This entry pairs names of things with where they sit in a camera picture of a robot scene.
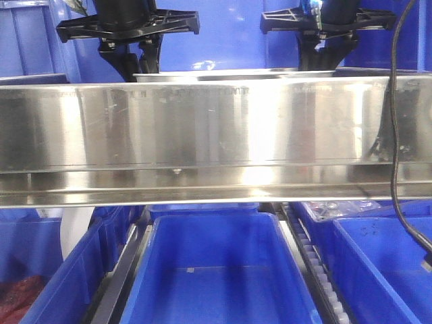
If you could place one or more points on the roller conveyor rail right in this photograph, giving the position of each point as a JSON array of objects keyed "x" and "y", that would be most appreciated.
[{"x": 326, "y": 299}]

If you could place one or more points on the clear bag of parts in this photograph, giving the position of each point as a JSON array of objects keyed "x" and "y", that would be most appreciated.
[{"x": 329, "y": 209}]

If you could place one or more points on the blue bin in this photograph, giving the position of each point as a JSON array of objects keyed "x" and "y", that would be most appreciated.
[
  {"x": 190, "y": 210},
  {"x": 314, "y": 229},
  {"x": 386, "y": 297},
  {"x": 219, "y": 269},
  {"x": 30, "y": 245}
]

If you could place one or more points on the stainless steel shelf front panel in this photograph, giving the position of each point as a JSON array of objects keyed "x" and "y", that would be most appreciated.
[{"x": 241, "y": 140}]

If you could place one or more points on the red mesh bag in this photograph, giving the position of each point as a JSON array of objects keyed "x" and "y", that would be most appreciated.
[{"x": 17, "y": 297}]

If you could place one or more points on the silver metal tray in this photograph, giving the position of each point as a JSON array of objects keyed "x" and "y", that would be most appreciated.
[{"x": 232, "y": 74}]

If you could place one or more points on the blue crate upper left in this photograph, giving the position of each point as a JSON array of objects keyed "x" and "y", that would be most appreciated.
[{"x": 29, "y": 43}]

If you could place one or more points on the large blue crate upper centre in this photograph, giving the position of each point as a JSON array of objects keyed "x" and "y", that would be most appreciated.
[{"x": 230, "y": 38}]

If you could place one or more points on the blue bin rear centre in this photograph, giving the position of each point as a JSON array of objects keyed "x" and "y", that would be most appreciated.
[{"x": 190, "y": 210}]

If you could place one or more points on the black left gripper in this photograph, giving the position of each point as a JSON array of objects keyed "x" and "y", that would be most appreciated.
[{"x": 117, "y": 24}]

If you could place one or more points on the blue crate upper right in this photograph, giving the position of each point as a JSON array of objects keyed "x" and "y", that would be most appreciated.
[{"x": 414, "y": 44}]

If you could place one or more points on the blue bin lower centre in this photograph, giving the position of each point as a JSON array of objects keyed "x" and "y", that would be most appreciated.
[{"x": 219, "y": 269}]

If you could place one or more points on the blue bin rear right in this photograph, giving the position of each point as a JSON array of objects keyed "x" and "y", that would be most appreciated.
[{"x": 314, "y": 229}]

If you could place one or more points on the grey metal rail left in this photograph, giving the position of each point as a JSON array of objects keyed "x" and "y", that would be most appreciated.
[{"x": 111, "y": 297}]

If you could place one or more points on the blue bin lower right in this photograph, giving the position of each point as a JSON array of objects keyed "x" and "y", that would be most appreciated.
[{"x": 386, "y": 297}]

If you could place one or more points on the white plastic roll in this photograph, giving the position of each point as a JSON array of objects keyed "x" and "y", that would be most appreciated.
[{"x": 74, "y": 224}]

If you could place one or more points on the blue bin lower left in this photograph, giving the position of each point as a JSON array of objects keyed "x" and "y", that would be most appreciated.
[{"x": 30, "y": 245}]

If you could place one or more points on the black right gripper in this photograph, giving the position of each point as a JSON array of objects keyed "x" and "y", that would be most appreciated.
[{"x": 325, "y": 30}]

